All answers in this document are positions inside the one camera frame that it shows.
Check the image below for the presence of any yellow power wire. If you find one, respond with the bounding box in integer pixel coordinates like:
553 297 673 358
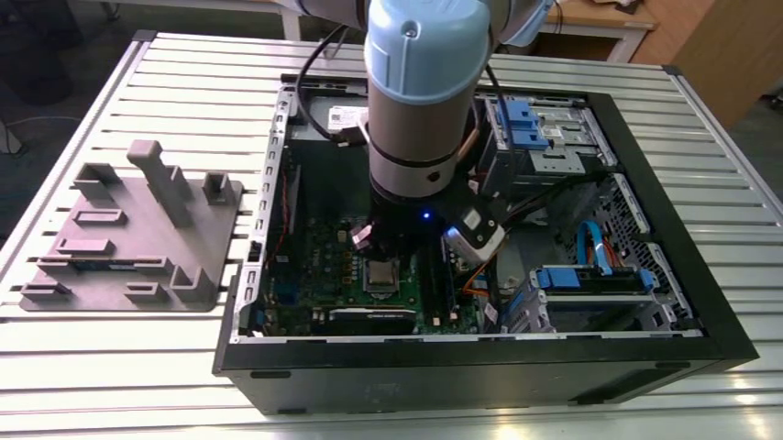
459 123 479 161

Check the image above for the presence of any hard disk in blue carrier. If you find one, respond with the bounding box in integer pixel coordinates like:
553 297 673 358
530 266 657 297

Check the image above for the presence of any silver disk bay cage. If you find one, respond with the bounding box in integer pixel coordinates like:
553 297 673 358
499 264 700 336

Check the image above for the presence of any small blue drive clip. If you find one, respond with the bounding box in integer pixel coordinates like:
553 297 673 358
510 128 551 151

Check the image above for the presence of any black office chair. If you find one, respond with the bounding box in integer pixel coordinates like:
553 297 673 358
0 0 85 106

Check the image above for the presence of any black camera cable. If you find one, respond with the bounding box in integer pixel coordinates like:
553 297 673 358
293 25 369 149
483 62 514 150

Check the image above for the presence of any blue RAM stick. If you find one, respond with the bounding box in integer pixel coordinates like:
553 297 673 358
67 258 141 272

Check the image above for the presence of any black RAM slot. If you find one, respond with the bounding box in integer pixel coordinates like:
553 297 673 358
419 256 435 323
426 249 442 323
434 249 451 322

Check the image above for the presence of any large blue drive clip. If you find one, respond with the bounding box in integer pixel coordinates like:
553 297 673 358
501 99 542 131

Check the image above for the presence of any green motherboard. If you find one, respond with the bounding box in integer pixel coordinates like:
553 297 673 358
259 201 485 336

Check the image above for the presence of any orange flat wire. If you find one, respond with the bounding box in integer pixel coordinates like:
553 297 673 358
463 263 501 299

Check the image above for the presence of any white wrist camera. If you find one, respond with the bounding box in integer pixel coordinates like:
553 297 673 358
441 204 509 266

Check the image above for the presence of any black PC case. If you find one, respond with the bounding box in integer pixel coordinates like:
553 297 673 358
211 71 761 416

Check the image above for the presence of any wooden cabinet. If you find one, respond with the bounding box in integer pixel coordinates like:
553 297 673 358
629 0 783 127

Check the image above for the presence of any black graphics card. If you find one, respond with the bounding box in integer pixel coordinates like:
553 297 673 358
310 305 422 337

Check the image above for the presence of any grey parts rack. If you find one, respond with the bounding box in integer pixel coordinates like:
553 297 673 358
18 139 246 314

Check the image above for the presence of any grey power supply unit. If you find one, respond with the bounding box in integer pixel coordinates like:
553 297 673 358
287 94 375 221

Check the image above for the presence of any wooden desk white frame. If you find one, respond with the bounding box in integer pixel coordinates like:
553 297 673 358
278 0 661 64

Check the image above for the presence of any silver optical drive cage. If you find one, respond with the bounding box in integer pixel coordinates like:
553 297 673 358
477 93 617 197

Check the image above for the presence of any CPU socket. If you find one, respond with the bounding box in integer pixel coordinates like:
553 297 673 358
362 256 409 295

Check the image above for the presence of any black cable bundle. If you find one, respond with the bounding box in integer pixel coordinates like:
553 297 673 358
489 176 608 258

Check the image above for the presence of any blue disk wire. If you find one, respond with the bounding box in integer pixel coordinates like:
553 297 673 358
575 219 617 277

